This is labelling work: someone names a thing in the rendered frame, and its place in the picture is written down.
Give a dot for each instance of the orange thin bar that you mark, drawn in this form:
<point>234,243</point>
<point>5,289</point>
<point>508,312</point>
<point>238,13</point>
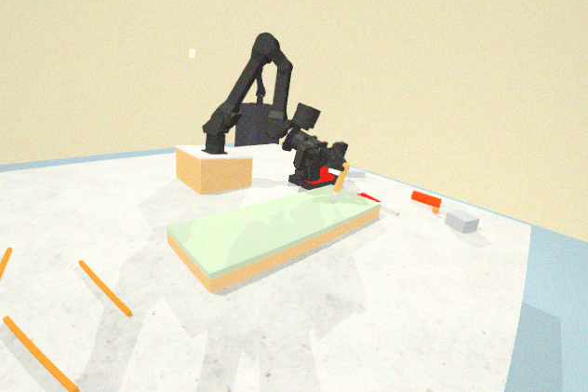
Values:
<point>106,290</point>
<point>4,261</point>
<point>67,383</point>

